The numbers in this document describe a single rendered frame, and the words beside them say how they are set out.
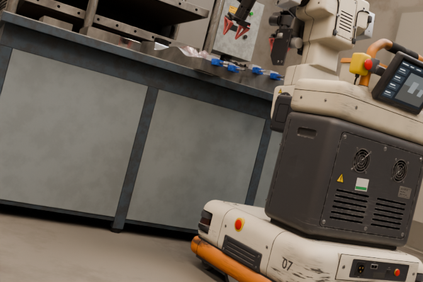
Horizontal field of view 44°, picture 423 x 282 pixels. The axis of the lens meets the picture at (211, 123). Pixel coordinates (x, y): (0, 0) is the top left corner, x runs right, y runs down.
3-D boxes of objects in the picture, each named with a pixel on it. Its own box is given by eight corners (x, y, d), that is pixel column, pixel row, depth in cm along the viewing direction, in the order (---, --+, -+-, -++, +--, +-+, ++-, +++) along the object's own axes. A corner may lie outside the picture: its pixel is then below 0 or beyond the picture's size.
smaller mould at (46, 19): (70, 37, 237) (73, 24, 237) (40, 28, 231) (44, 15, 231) (63, 39, 252) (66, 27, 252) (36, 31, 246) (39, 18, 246)
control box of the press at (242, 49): (214, 216, 352) (267, 4, 354) (174, 209, 339) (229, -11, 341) (200, 208, 372) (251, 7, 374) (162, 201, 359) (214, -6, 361)
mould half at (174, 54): (238, 83, 252) (243, 61, 252) (199, 69, 234) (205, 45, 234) (174, 74, 288) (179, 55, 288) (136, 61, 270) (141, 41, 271)
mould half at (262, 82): (283, 98, 268) (289, 72, 268) (240, 85, 256) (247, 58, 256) (237, 94, 312) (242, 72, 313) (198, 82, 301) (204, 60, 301)
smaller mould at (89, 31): (116, 50, 242) (120, 35, 242) (85, 40, 235) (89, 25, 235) (106, 51, 260) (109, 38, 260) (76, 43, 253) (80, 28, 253)
